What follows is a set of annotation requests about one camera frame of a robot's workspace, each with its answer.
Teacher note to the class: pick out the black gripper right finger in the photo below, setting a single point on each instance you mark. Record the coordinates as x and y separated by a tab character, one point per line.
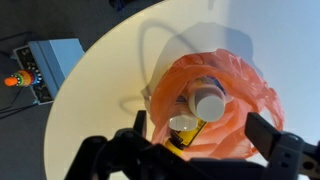
283	150

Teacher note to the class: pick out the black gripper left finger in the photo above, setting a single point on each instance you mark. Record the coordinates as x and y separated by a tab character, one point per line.
133	156

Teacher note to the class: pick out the white plastic pill bottle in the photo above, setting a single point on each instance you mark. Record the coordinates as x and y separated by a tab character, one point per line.
208	101

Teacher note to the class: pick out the amber bottle with yellow label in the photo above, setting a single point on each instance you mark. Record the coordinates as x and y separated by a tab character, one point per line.
190	133

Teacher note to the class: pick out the orange plastic bag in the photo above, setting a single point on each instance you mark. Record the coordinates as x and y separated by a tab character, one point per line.
253	86

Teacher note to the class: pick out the white flip cap container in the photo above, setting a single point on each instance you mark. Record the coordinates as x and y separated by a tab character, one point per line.
181	121

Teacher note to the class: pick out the grey control box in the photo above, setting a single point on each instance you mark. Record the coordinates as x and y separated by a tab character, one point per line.
53	63

